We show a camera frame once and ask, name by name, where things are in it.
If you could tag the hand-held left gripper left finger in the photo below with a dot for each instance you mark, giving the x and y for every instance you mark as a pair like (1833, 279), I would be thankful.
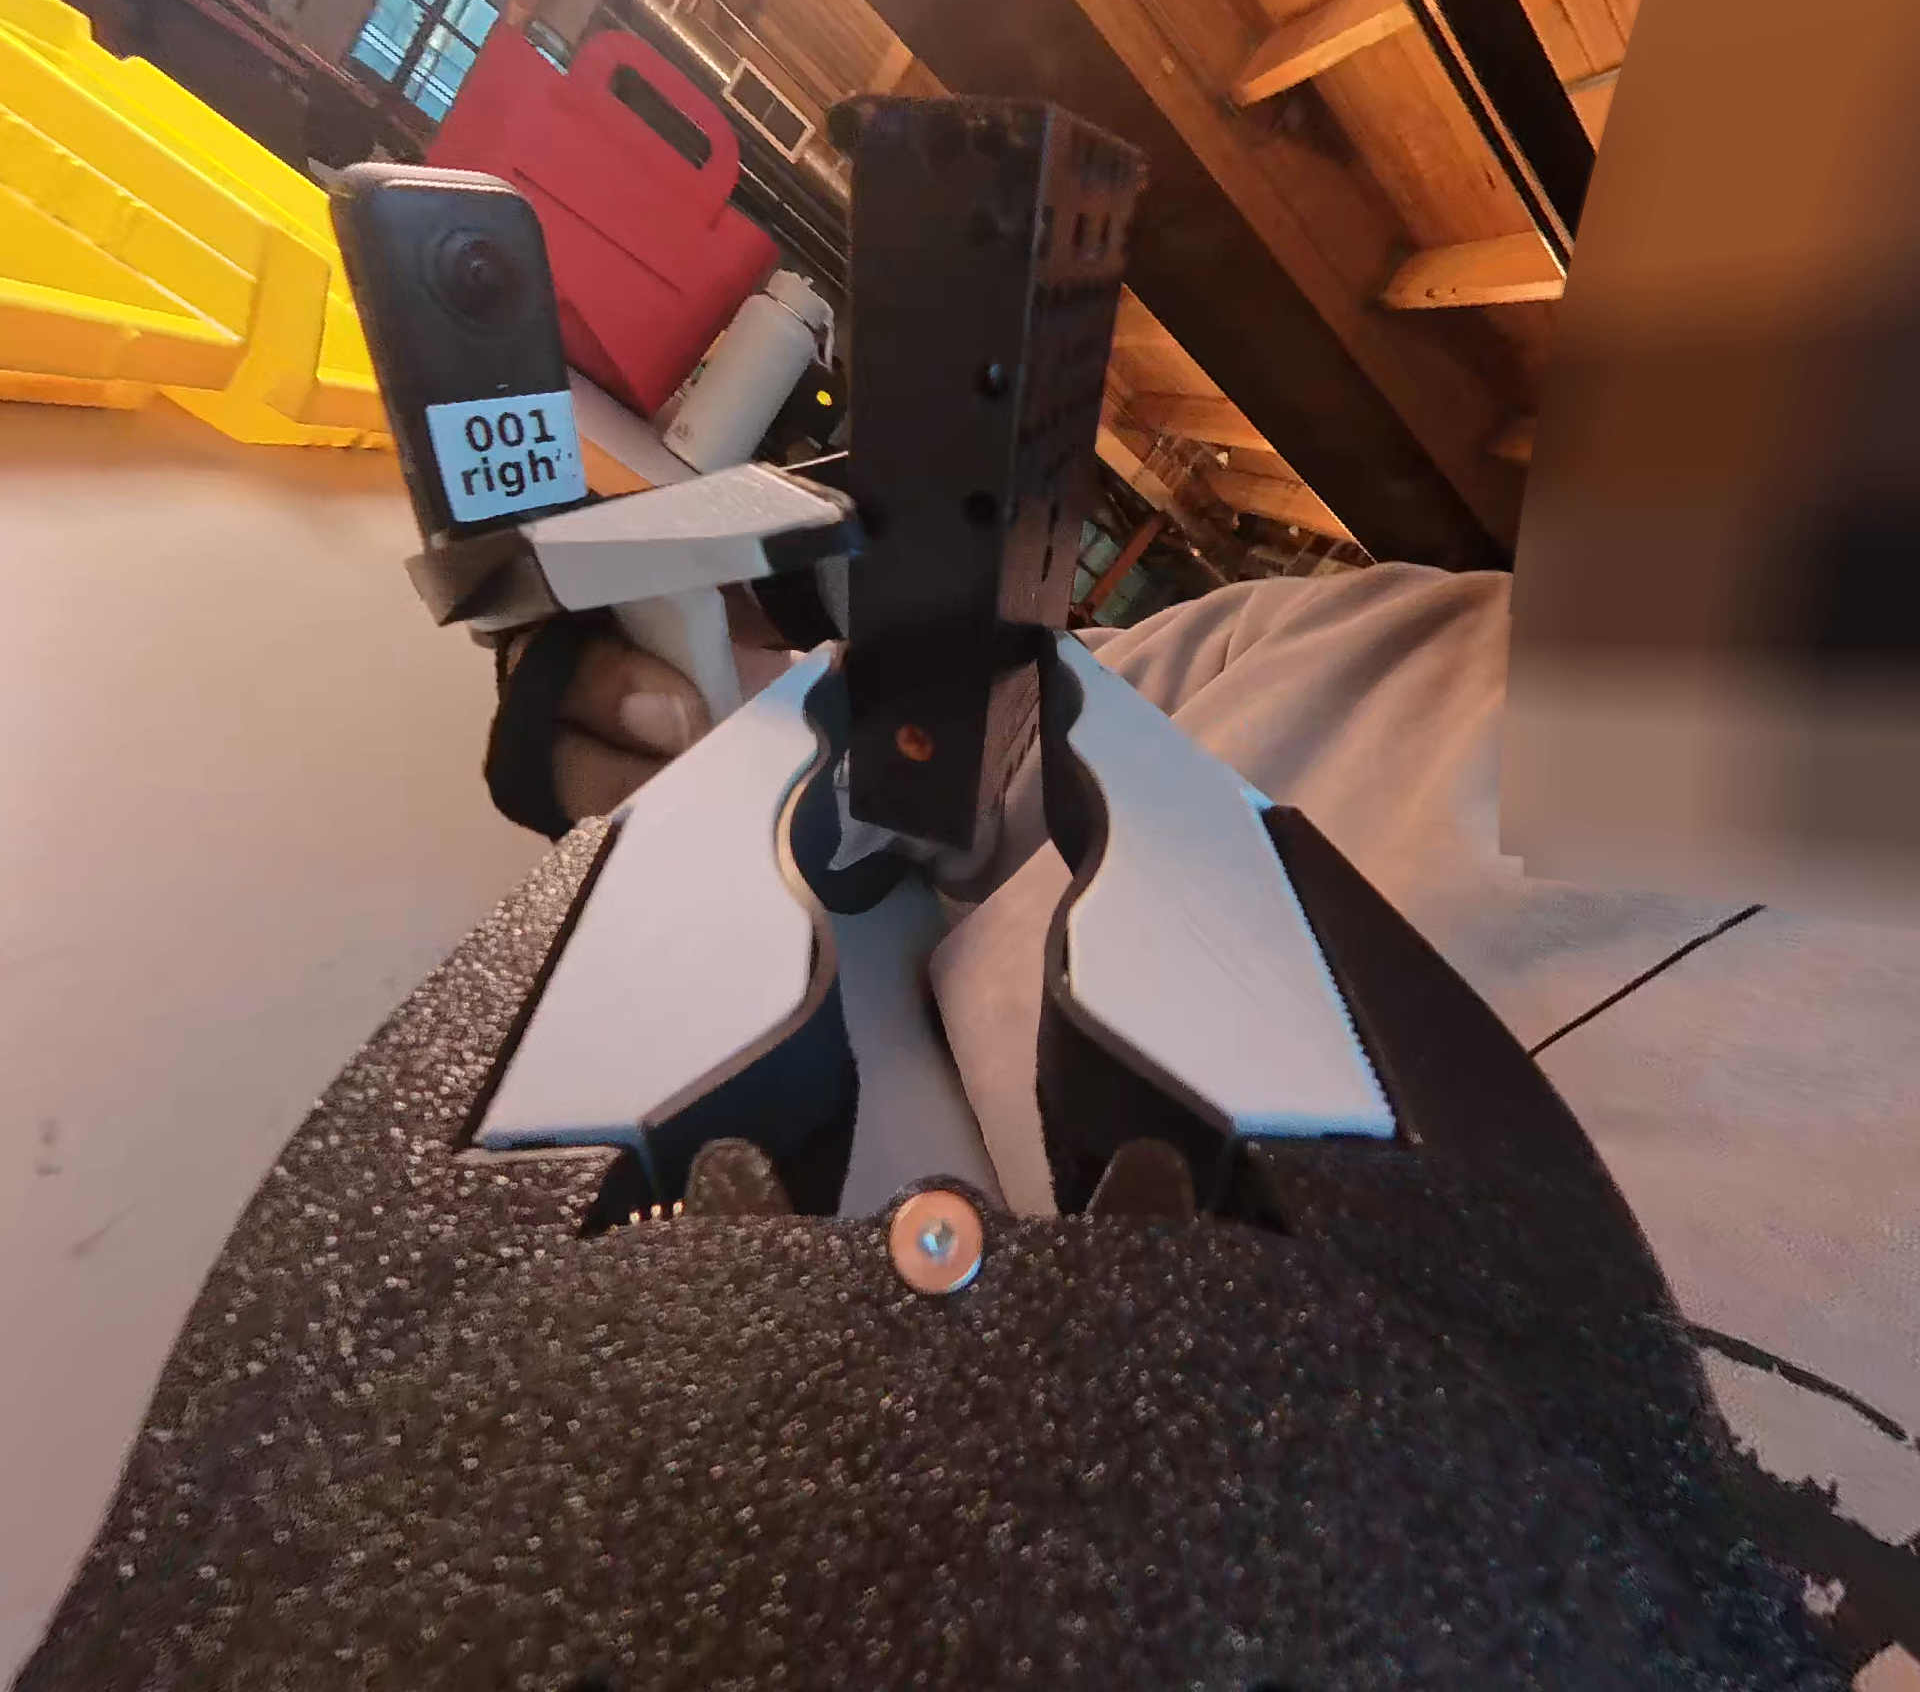
(659, 973)

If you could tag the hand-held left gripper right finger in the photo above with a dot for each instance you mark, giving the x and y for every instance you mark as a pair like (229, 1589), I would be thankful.
(1215, 973)

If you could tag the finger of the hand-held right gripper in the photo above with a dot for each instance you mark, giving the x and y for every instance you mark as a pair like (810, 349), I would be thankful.
(676, 530)

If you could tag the black perforated building block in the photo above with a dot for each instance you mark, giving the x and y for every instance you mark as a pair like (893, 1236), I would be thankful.
(961, 371)

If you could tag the person's right forearm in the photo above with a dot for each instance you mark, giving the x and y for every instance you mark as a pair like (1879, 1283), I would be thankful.
(1349, 704)

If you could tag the grey desk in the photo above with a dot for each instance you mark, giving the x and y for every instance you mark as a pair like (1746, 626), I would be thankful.
(226, 824)

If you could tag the person's right hand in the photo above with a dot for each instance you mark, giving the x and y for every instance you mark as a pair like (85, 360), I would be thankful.
(629, 734)

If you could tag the red plastic crate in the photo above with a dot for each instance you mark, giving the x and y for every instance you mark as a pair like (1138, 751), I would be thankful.
(600, 224)

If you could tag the white water bottle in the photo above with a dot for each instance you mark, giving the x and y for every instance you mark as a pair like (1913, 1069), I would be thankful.
(740, 371)

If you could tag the person's beige hoodie torso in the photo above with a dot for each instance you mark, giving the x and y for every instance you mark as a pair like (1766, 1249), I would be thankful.
(1725, 1124)

